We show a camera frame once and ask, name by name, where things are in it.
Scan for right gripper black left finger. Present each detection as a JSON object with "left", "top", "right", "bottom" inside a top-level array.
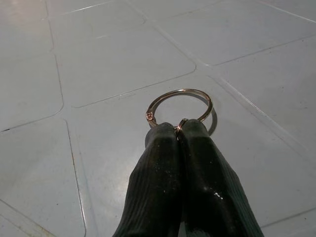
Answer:
[{"left": 112, "top": 121, "right": 184, "bottom": 237}]

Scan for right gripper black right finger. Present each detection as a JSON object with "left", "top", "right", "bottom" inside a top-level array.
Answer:
[{"left": 178, "top": 118, "right": 265, "bottom": 237}]

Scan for keys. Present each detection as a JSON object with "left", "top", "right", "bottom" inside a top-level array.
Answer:
[{"left": 145, "top": 87, "right": 213, "bottom": 136}]

